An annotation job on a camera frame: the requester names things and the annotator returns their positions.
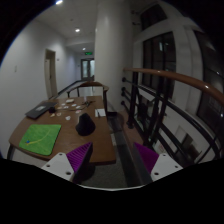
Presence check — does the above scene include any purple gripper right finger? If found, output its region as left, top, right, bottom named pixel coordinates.
left=133, top=143, right=182, bottom=182

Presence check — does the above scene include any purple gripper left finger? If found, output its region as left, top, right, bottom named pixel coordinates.
left=42, top=142, right=93, bottom=181

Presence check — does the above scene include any black vertical mouse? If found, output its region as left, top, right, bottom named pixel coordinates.
left=76, top=113, right=96, bottom=136

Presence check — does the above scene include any green mouse pad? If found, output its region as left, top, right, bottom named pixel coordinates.
left=19, top=124, right=61, bottom=156

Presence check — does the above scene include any wooden table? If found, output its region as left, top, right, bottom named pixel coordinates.
left=7, top=96, right=116, bottom=165

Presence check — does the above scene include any black metal railing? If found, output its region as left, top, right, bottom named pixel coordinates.
left=121, top=71, right=224, bottom=167

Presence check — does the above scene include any white notepad with pen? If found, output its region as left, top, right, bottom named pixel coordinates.
left=95, top=109, right=106, bottom=117

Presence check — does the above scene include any small black cup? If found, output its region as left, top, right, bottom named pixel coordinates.
left=48, top=107, right=56, bottom=114

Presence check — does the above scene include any white paper piece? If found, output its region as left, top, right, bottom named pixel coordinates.
left=66, top=99, right=74, bottom=103

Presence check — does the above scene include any grey laptop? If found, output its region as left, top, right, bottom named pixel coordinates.
left=26, top=102, right=55, bottom=119

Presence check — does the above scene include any wooden handrail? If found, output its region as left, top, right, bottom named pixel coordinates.
left=124, top=68, right=224, bottom=107

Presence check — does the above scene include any glass double door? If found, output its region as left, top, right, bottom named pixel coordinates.
left=81, top=59, right=95, bottom=80

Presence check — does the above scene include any white door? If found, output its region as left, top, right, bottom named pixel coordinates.
left=44, top=49, right=57, bottom=99

